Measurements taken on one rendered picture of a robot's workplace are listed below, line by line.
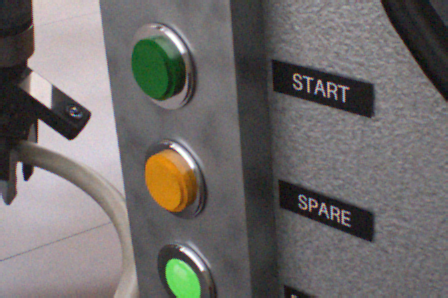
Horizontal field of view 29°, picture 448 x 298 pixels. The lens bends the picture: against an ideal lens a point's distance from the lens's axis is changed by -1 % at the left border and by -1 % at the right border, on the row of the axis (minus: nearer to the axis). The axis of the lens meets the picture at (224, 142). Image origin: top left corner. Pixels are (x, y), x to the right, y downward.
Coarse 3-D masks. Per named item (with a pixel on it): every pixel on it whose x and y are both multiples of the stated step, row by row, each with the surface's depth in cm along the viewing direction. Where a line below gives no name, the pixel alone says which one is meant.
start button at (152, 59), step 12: (144, 48) 35; (156, 48) 35; (168, 48) 35; (132, 60) 36; (144, 60) 35; (156, 60) 35; (168, 60) 34; (144, 72) 35; (156, 72) 35; (168, 72) 35; (144, 84) 36; (156, 84) 35; (168, 84) 35; (156, 96) 35; (168, 96) 35
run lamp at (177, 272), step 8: (168, 264) 40; (176, 264) 39; (184, 264) 39; (168, 272) 40; (176, 272) 39; (184, 272) 39; (192, 272) 39; (168, 280) 40; (176, 280) 39; (184, 280) 39; (192, 280) 39; (176, 288) 40; (184, 288) 39; (192, 288) 39; (184, 296) 40; (192, 296) 39
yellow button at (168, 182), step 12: (156, 156) 37; (168, 156) 37; (156, 168) 37; (168, 168) 37; (180, 168) 37; (156, 180) 38; (168, 180) 37; (180, 180) 37; (156, 192) 38; (168, 192) 37; (180, 192) 37; (168, 204) 38; (180, 204) 37
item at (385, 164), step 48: (288, 0) 32; (336, 0) 30; (432, 0) 28; (288, 48) 33; (336, 48) 31; (384, 48) 30; (288, 96) 34; (384, 96) 31; (432, 96) 29; (288, 144) 35; (336, 144) 33; (384, 144) 31; (432, 144) 30; (336, 192) 34; (384, 192) 32; (432, 192) 30; (288, 240) 37; (336, 240) 35; (384, 240) 33; (432, 240) 31; (336, 288) 36; (384, 288) 34; (432, 288) 32
